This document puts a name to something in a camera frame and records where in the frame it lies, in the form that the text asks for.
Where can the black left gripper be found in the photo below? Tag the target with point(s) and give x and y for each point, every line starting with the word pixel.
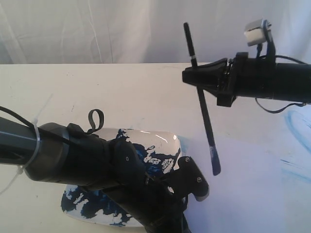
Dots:
pixel 146 200

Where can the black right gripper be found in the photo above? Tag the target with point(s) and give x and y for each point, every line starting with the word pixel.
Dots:
pixel 237 77

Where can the black paintbrush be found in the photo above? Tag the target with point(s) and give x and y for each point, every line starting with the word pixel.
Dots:
pixel 215 162

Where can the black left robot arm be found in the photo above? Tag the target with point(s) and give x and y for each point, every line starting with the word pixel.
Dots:
pixel 70 156

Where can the white square paint dish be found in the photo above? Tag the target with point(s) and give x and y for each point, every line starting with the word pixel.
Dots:
pixel 159 151

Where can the white paper sheet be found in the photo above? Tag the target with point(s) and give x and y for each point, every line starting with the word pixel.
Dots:
pixel 264 185

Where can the white zip tie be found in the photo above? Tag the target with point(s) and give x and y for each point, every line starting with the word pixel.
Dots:
pixel 19 142

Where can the white backdrop curtain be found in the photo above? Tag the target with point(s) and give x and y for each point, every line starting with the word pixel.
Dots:
pixel 145 31

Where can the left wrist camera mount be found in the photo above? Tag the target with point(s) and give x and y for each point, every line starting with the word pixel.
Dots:
pixel 188 179

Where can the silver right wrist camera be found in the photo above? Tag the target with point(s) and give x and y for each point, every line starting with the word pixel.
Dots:
pixel 255 32

